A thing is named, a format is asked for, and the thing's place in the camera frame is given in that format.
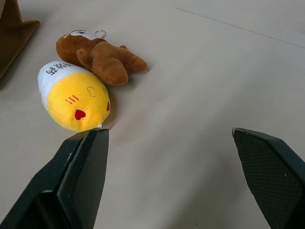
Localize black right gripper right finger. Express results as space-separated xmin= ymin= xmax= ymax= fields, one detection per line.
xmin=232 ymin=127 xmax=305 ymax=229

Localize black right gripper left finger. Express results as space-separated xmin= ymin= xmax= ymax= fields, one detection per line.
xmin=0 ymin=128 xmax=110 ymax=229

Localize yellow and white plush toy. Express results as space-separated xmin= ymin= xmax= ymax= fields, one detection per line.
xmin=37 ymin=61 xmax=112 ymax=132

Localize brown monkey plush toy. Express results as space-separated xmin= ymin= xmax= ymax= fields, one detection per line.
xmin=55 ymin=29 xmax=148 ymax=86

